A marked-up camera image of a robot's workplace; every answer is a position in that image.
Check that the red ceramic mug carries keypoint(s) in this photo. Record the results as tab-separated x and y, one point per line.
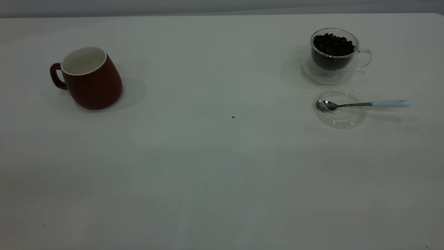
93	86

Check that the dark coffee beans pile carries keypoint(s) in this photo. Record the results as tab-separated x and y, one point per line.
333	45

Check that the clear glass saucer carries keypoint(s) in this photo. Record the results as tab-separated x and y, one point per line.
341	121

